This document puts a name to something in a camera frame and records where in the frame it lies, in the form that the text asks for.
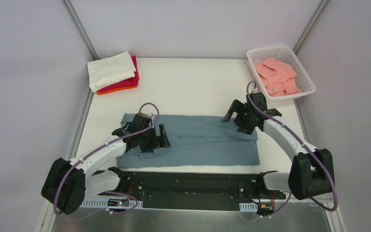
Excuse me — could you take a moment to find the blue-grey t-shirt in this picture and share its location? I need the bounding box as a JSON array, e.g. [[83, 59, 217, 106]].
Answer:
[[116, 115, 260, 169]]

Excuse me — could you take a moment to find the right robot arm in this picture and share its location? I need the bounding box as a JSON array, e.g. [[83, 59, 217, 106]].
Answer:
[[222, 93, 338, 202]]

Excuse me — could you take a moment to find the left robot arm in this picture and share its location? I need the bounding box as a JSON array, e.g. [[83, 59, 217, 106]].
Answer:
[[41, 112, 171, 215]]

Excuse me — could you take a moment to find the pink t-shirt in basket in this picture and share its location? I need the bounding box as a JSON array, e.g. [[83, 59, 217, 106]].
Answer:
[[254, 58, 302, 97]]

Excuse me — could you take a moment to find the white plastic basket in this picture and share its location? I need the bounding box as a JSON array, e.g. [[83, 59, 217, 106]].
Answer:
[[246, 45, 316, 102]]

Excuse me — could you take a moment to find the red folded t-shirt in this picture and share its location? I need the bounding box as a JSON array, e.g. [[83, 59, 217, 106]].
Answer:
[[100, 56, 140, 93]]

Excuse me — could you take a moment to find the orange folded t-shirt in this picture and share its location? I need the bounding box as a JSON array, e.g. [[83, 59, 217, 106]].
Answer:
[[96, 71, 141, 96]]

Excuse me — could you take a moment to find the white folded t-shirt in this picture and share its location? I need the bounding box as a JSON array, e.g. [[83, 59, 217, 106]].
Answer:
[[87, 51, 137, 92]]

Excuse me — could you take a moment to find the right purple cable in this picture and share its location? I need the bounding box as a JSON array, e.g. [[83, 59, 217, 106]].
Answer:
[[239, 80, 339, 222]]

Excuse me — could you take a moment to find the purple cable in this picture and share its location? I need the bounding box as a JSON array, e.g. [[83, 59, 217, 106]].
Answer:
[[239, 80, 339, 222], [53, 102, 160, 216]]

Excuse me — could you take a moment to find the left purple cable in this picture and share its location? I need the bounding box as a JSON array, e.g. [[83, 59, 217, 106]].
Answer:
[[53, 102, 160, 216]]

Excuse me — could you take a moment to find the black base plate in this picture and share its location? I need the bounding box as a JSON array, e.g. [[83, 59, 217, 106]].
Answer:
[[110, 167, 285, 211]]

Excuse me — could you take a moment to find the left white cable duct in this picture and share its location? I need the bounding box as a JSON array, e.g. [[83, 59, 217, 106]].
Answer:
[[79, 196, 143, 210]]

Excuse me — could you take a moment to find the white cable duct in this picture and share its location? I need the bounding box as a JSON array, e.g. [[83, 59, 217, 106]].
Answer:
[[239, 203, 258, 212], [79, 196, 143, 210]]

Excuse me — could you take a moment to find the right white cable duct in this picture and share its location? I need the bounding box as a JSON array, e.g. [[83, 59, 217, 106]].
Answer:
[[239, 203, 258, 212]]

